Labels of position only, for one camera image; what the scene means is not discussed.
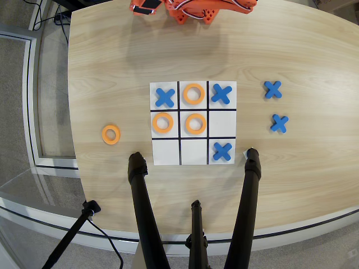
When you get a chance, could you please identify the orange foam ring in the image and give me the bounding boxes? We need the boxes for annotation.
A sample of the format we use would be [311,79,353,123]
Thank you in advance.
[185,113,208,135]
[182,83,206,105]
[151,112,174,134]
[101,124,122,145]

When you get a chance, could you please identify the thin black stand pole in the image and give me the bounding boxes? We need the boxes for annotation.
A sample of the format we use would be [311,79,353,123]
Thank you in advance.
[41,200,102,269]

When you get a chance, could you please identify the white tic-tac-toe board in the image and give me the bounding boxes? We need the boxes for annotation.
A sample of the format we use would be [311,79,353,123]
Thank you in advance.
[149,81,238,166]

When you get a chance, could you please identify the blue foam cross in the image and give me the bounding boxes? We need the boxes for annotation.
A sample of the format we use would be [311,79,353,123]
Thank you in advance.
[210,83,233,105]
[155,87,176,108]
[270,114,289,134]
[212,142,233,163]
[264,80,283,100]

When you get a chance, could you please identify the black floor cables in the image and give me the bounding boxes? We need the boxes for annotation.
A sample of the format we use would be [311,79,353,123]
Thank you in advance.
[27,0,71,43]

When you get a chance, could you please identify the black stand cable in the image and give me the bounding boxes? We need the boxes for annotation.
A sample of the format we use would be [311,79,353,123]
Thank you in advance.
[86,218,125,269]

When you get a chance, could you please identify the black furniture base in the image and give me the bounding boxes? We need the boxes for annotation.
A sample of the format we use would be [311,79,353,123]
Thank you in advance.
[52,0,86,9]

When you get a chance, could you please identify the cardboard box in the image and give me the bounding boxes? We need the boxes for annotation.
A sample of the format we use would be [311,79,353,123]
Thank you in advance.
[311,0,359,13]

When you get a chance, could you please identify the metal framed glass panel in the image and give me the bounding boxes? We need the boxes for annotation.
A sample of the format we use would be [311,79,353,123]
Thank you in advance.
[0,24,81,171]

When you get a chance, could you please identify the black tripod centre column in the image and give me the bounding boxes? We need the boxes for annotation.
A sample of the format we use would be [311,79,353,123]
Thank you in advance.
[184,199,210,269]

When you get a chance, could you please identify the robot arm servo cable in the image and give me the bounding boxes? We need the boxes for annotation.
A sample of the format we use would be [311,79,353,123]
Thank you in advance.
[165,0,253,21]

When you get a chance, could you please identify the black tripod leg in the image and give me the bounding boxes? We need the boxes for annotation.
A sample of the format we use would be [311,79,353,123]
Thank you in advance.
[223,147,263,269]
[127,151,172,269]

